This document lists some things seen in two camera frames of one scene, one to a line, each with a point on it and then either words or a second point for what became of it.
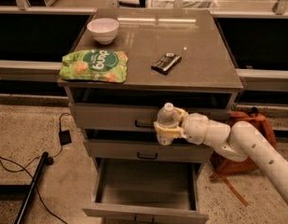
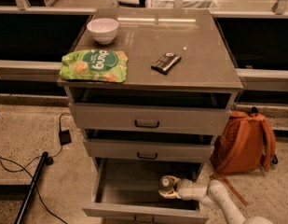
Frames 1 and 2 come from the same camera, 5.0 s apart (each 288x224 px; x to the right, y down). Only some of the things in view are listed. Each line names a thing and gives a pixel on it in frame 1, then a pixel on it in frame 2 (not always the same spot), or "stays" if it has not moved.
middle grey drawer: [149, 150] stays
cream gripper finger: [183, 113] to [176, 179]
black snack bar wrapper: [166, 63] stays
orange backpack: [223, 167] stays
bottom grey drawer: [145, 191] stays
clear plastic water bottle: [169, 119] to [166, 183]
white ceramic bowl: [103, 29] stays
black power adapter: [64, 137] stays
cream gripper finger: [171, 132] to [172, 195]
